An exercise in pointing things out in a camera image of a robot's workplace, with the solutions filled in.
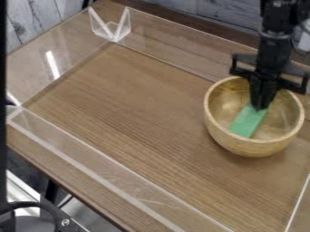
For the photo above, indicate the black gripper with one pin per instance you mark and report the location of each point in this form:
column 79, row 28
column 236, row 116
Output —
column 271, row 62

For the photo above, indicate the light wooden bowl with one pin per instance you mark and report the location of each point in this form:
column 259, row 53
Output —
column 223, row 101

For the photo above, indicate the green rectangular block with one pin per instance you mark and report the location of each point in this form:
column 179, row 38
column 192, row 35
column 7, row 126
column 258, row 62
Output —
column 247, row 121

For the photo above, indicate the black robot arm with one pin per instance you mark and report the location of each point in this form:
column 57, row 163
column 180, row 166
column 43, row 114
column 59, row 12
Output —
column 282, row 15

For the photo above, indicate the clear acrylic tray walls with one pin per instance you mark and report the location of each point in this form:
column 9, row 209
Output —
column 109, row 123

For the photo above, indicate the black table leg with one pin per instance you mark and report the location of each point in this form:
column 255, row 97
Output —
column 51, row 191

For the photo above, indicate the clear acrylic corner bracket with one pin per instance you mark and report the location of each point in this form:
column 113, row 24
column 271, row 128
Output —
column 111, row 31

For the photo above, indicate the black metal bracket with screw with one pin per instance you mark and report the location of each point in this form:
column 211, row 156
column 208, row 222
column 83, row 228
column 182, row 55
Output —
column 67, row 223

